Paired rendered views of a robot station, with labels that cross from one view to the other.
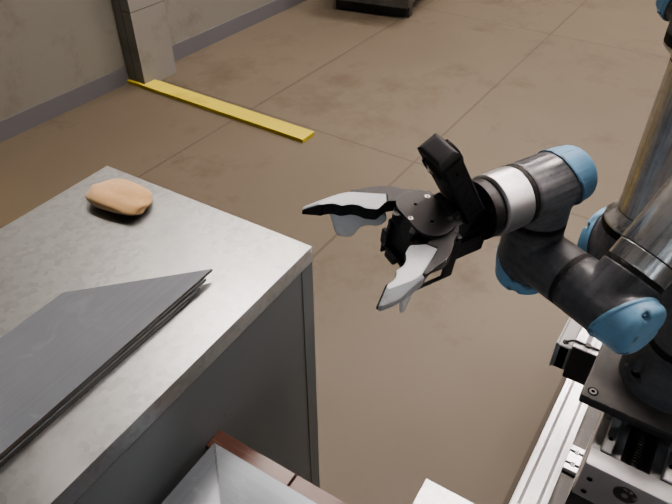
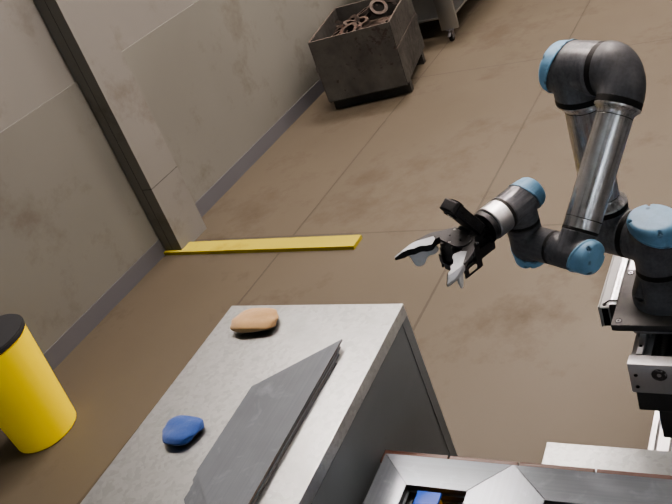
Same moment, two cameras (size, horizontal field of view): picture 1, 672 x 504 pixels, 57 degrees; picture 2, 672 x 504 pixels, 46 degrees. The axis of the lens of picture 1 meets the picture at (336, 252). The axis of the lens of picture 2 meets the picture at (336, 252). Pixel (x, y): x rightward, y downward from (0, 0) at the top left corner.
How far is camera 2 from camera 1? 1.00 m
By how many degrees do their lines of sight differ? 11
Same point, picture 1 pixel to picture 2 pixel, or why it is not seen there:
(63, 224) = (224, 352)
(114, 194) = (251, 319)
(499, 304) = (592, 326)
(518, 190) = (499, 210)
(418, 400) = (545, 432)
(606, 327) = (573, 262)
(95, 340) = (288, 402)
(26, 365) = (253, 429)
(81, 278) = (256, 377)
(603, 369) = (622, 306)
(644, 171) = not seen: hidden behind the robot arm
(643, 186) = not seen: hidden behind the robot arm
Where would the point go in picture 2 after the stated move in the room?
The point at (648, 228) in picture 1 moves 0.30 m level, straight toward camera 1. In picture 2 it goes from (574, 205) to (541, 294)
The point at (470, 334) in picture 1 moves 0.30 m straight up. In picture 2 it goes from (574, 361) to (560, 305)
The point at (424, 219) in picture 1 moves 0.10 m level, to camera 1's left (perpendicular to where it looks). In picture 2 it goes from (456, 240) to (409, 257)
